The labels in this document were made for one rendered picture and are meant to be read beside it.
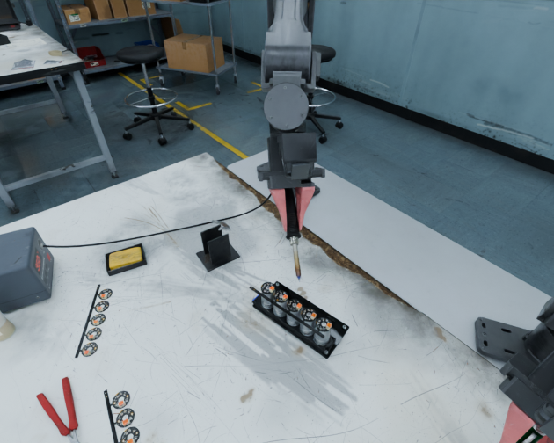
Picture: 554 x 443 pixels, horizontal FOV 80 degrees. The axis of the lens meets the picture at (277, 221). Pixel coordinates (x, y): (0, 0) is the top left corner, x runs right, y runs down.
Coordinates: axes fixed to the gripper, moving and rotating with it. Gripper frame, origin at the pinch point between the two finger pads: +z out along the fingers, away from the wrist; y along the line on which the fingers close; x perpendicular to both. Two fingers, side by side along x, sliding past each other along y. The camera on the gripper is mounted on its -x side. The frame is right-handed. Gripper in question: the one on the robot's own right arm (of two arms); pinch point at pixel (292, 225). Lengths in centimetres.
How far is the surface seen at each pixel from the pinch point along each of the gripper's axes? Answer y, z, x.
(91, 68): -171, -116, 366
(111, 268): -35.2, 9.1, 13.2
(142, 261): -29.3, 8.4, 14.0
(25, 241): -47.7, 1.4, 9.4
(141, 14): -112, -174, 377
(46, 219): -55, 1, 30
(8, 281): -48.0, 6.9, 3.8
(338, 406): 4.0, 24.5, -12.4
